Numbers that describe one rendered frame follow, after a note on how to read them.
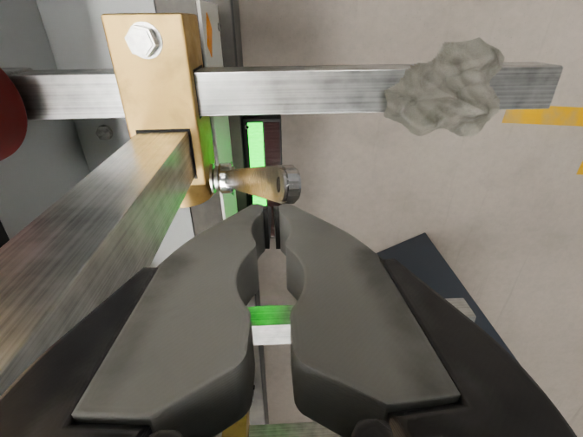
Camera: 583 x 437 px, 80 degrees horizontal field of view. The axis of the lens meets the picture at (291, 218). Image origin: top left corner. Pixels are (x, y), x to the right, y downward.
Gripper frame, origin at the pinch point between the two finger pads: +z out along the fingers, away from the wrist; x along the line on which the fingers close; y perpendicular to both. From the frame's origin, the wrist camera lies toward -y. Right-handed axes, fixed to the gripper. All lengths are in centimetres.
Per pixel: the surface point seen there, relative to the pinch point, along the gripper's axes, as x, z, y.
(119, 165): -8.3, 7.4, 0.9
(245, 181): -1.5, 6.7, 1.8
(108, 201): -7.1, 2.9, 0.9
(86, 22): -22.4, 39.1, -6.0
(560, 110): 93, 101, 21
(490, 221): 81, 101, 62
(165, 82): -7.0, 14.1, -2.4
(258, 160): -2.0, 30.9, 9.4
